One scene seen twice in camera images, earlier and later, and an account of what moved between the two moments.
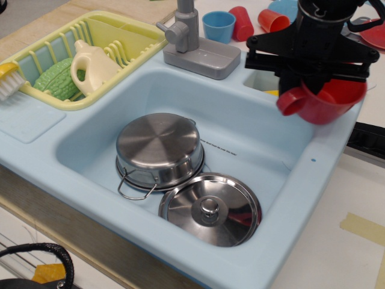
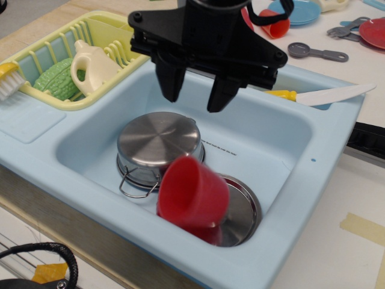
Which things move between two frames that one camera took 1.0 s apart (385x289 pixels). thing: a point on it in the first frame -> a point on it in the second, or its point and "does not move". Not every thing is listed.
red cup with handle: (337, 99) -> (194, 198)
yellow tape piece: (47, 273) does not move
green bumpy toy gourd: (58, 80) does not move
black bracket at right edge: (368, 137) does not move
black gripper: (311, 51) -> (215, 41)
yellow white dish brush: (11, 80) does not move
